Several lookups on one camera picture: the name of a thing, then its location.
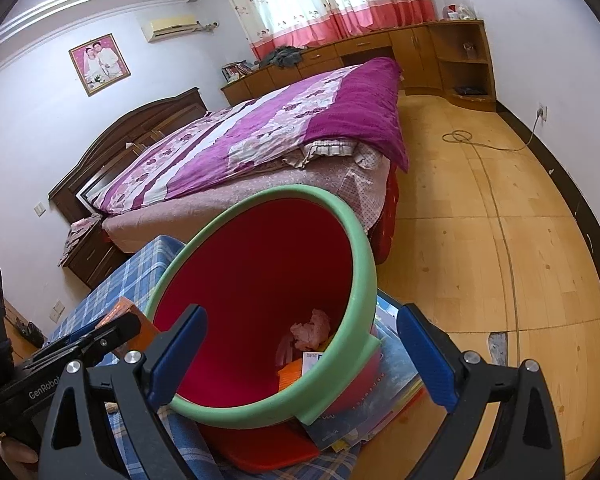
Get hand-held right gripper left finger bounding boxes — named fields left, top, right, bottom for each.
left=39, top=304, right=208, bottom=480

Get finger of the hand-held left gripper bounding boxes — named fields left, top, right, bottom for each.
left=42, top=314, right=142, bottom=367

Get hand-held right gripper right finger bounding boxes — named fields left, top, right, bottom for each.
left=396, top=302, right=566, bottom=480

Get salmon orange cardboard box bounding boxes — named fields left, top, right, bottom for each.
left=99, top=296, right=162, bottom=356

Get teal and white carton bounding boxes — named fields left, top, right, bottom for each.
left=300, top=350, right=338, bottom=376

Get red bin with green rim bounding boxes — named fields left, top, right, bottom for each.
left=142, top=185, right=383, bottom=431

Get person's left hand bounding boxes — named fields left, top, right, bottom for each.
left=0, top=437, right=40, bottom=468

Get glossy magazine stack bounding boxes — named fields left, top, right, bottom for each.
left=300, top=290, right=428, bottom=456

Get black pouch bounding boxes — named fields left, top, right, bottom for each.
left=17, top=319, right=43, bottom=347

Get blue plaid blanket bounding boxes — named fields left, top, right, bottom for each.
left=47, top=234, right=361, bottom=480

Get dark wooden nightstand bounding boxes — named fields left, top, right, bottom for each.
left=60, top=220, right=131, bottom=288

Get pink patterned cloth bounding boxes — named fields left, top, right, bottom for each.
left=62, top=215, right=103, bottom=263

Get red plastic lid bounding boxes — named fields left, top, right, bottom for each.
left=197, top=422, right=322, bottom=472

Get white framed board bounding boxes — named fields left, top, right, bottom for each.
left=76, top=157, right=151, bottom=211

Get bed with pink sheet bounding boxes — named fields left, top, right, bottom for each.
left=102, top=157, right=398, bottom=266

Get dark wooden headboard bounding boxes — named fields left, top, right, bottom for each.
left=48, top=87, right=208, bottom=226

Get bed with purple quilt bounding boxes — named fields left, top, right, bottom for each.
left=91, top=56, right=410, bottom=216

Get row of books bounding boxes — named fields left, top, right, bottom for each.
left=221, top=61, right=255, bottom=82

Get wooden corner shelf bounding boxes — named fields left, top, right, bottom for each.
left=430, top=20, right=498, bottom=112

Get wooden low cabinets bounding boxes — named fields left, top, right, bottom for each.
left=221, top=25, right=443, bottom=106

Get grey clothes pile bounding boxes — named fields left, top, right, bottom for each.
left=257, top=46, right=306, bottom=68

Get floral curtain with red trim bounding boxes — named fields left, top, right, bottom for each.
left=220, top=0, right=438, bottom=61

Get white floor cable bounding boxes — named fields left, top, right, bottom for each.
left=442, top=107, right=543, bottom=153

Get framed wall photo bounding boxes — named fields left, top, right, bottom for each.
left=69, top=33, right=131, bottom=97

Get wall air conditioner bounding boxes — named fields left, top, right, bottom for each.
left=139, top=15, right=203, bottom=43

